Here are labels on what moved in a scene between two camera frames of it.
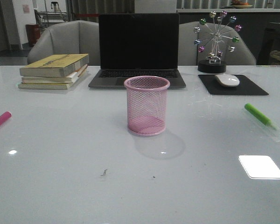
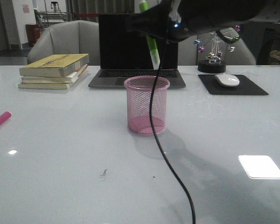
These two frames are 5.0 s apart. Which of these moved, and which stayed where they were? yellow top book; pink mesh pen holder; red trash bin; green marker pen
Moved: green marker pen
Stayed: red trash bin; yellow top book; pink mesh pen holder
